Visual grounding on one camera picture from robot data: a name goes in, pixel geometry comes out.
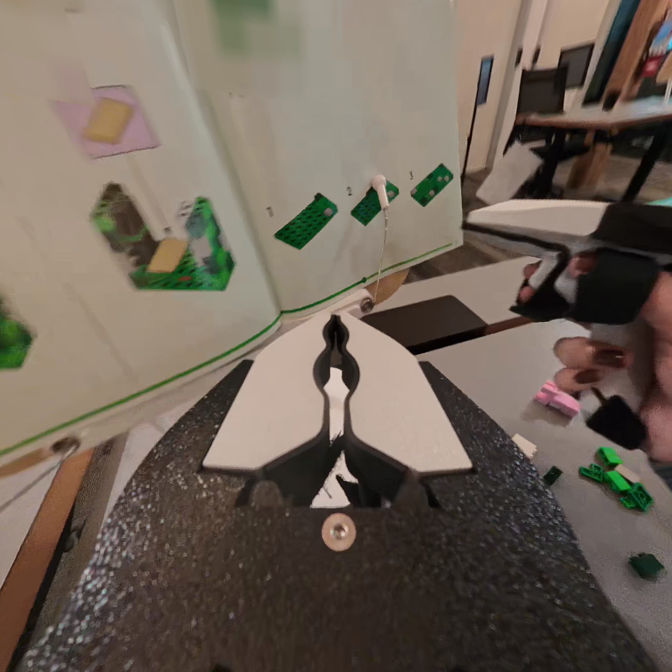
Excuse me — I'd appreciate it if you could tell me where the black computer monitor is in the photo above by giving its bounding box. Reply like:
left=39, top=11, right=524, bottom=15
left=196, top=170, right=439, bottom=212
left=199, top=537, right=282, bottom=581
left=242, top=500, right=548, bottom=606
left=556, top=43, right=596, bottom=91

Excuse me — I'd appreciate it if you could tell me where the open instruction booklet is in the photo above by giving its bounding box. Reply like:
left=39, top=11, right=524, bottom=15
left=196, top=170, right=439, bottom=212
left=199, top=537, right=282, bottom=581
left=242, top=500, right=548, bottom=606
left=0, top=0, right=464, bottom=459

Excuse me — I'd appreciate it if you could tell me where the dark green toy brick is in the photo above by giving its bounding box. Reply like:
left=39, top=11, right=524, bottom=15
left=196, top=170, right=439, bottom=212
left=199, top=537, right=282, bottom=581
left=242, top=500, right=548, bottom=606
left=629, top=553, right=666, bottom=580

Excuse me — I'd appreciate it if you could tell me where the grey desk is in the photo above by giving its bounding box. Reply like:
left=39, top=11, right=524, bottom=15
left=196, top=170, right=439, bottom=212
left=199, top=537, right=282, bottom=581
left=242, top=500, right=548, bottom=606
left=0, top=257, right=672, bottom=672

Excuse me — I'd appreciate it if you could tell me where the black office chair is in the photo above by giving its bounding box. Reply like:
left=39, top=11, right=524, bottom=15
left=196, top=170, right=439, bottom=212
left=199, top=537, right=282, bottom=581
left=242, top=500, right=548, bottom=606
left=516, top=64, right=569, bottom=145

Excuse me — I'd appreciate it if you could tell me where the black desk pad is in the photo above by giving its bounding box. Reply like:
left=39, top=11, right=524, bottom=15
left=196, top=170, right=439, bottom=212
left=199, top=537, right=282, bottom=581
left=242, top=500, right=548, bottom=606
left=361, top=295, right=487, bottom=356

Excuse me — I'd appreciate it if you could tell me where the pink toy brick pig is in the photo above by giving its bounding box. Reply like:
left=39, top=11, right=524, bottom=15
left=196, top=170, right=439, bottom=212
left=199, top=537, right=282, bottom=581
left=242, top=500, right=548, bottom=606
left=534, top=380, right=582, bottom=419

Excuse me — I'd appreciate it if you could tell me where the white paper sheet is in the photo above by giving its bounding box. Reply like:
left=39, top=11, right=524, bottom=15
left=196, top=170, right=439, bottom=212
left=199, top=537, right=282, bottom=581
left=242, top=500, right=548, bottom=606
left=475, top=141, right=543, bottom=204

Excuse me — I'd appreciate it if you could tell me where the tablet on floor stand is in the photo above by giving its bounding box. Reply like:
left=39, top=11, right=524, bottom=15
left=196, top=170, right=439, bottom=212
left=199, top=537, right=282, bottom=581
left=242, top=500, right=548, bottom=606
left=458, top=54, right=496, bottom=175

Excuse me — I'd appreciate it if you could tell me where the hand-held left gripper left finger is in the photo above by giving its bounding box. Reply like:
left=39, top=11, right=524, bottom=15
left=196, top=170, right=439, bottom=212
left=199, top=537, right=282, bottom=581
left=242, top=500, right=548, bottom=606
left=202, top=314, right=338, bottom=474

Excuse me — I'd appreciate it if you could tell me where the metal page holder wire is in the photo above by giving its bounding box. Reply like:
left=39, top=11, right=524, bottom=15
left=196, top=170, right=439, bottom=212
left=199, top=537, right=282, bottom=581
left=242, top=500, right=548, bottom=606
left=0, top=437, right=81, bottom=514
left=366, top=175, right=393, bottom=314

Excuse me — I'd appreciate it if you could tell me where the person's right hand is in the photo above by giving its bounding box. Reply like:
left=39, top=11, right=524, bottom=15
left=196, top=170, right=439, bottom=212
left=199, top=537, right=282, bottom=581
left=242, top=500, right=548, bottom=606
left=554, top=281, right=672, bottom=465

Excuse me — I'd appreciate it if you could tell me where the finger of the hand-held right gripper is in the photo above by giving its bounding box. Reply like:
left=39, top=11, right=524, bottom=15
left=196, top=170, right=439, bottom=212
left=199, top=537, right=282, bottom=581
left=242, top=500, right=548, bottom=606
left=464, top=199, right=612, bottom=239
left=464, top=225, right=568, bottom=263

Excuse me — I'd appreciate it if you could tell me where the long wooden table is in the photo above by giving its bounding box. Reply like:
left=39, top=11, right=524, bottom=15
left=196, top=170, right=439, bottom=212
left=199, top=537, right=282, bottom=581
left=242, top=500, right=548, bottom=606
left=512, top=96, right=672, bottom=203

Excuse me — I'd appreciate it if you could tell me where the pile of green bricks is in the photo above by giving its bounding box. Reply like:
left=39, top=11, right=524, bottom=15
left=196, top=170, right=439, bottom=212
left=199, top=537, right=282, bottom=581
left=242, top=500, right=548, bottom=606
left=579, top=446, right=656, bottom=513

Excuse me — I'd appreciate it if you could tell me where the wood-edged side desk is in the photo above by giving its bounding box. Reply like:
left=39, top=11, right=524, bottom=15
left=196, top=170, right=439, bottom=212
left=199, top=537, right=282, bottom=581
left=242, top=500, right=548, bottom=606
left=0, top=446, right=96, bottom=636

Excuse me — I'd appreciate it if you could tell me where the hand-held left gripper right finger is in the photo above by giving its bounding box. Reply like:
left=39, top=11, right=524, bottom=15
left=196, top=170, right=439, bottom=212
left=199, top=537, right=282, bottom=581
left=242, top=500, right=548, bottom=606
left=336, top=314, right=474, bottom=477

